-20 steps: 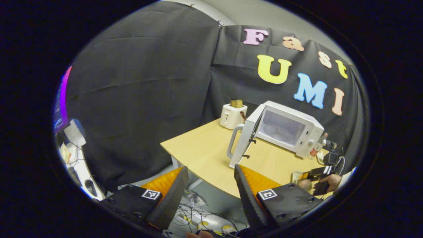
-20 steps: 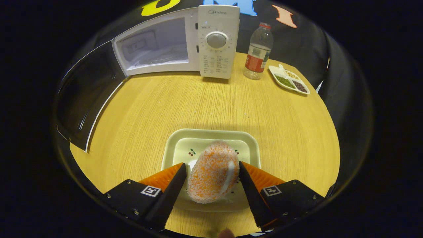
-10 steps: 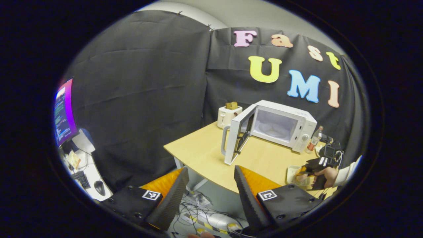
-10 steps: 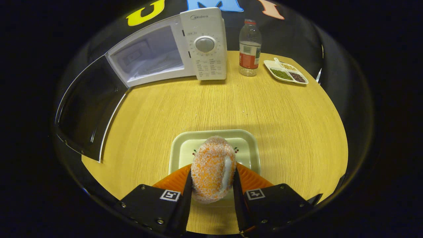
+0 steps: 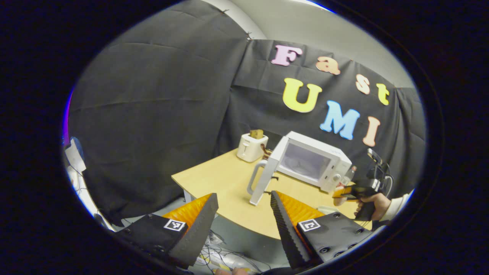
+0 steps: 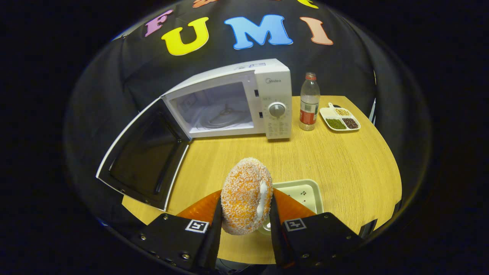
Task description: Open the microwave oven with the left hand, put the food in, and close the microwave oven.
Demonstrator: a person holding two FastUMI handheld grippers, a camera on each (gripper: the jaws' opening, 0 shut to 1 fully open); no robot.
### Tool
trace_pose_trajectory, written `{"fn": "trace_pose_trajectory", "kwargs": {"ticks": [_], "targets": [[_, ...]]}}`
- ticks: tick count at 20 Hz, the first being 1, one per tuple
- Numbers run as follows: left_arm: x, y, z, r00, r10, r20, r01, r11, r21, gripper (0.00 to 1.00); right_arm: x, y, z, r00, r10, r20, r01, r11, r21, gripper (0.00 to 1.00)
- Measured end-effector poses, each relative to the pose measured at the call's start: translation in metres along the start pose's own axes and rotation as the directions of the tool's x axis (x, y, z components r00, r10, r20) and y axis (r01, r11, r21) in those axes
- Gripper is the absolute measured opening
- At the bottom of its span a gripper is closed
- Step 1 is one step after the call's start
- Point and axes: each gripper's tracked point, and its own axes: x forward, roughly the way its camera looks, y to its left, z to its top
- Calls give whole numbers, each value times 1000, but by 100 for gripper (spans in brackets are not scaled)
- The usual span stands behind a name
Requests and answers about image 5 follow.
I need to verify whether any white microwave oven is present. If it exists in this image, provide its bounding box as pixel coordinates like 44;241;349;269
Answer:
246;131;353;207

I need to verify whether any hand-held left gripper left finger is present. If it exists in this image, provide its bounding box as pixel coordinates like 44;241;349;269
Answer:
115;192;219;269

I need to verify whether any black backdrop cloth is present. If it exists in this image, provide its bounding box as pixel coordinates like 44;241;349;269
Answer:
67;0;426;226

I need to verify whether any white toaster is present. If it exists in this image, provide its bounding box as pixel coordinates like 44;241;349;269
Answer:
236;134;269;163

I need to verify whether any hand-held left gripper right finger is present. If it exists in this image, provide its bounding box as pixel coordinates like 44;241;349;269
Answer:
270;190;374;269

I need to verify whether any white box device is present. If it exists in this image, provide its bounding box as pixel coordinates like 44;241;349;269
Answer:
64;137;87;173

